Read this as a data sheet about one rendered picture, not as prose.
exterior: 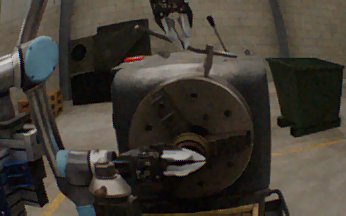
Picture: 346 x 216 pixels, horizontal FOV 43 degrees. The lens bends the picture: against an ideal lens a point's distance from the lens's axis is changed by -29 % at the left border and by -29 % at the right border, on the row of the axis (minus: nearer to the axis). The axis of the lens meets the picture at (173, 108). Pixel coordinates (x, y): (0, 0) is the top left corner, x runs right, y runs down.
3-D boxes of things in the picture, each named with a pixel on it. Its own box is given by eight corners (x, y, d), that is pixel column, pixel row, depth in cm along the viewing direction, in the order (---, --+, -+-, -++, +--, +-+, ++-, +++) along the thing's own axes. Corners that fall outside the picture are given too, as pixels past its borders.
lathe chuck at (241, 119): (129, 177, 157) (145, 63, 151) (237, 194, 154) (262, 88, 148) (123, 185, 148) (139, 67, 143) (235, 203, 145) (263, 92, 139)
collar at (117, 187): (94, 185, 95) (91, 170, 95) (135, 187, 94) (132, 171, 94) (85, 196, 88) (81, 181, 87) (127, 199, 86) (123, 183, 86)
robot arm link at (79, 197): (92, 208, 140) (83, 173, 139) (108, 219, 131) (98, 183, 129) (70, 210, 137) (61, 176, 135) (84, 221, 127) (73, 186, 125)
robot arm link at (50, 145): (9, 52, 133) (57, 199, 146) (14, 50, 123) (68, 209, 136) (37, 35, 138) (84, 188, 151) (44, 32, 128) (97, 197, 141)
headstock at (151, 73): (149, 158, 224) (139, 56, 218) (268, 146, 217) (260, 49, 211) (120, 201, 166) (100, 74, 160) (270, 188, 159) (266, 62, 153)
